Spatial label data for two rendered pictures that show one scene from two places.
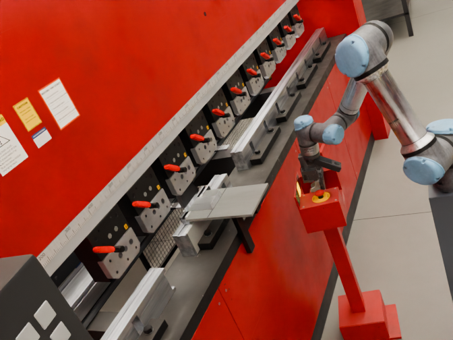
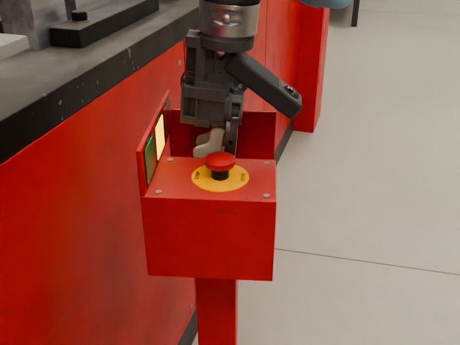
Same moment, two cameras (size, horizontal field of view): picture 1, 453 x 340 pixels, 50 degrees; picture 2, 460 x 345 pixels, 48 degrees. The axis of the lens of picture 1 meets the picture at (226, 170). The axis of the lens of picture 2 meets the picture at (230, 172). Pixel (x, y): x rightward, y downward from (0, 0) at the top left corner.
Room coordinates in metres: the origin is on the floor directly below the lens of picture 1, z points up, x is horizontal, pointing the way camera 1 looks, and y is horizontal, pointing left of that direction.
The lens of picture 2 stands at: (1.10, -0.15, 1.10)
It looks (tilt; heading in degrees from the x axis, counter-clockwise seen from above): 29 degrees down; 343
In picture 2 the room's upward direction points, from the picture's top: straight up
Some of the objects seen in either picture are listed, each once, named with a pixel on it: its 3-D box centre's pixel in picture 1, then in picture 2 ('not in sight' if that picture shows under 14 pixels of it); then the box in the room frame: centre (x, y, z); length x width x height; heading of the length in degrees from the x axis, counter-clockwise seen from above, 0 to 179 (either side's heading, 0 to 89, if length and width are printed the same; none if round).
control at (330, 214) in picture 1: (320, 197); (215, 179); (1.68, -0.31, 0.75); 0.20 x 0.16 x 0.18; 160
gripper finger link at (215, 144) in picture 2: (317, 189); (213, 155); (1.72, -0.31, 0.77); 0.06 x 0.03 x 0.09; 70
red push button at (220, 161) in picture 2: (319, 195); (220, 168); (1.63, -0.30, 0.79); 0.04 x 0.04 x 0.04
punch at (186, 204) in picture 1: (187, 193); not in sight; (1.59, 0.17, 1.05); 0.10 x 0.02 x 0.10; 146
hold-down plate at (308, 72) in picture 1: (307, 76); not in sight; (2.73, -0.66, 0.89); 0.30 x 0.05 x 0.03; 146
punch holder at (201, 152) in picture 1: (193, 139); not in sight; (1.74, 0.07, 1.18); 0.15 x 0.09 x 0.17; 146
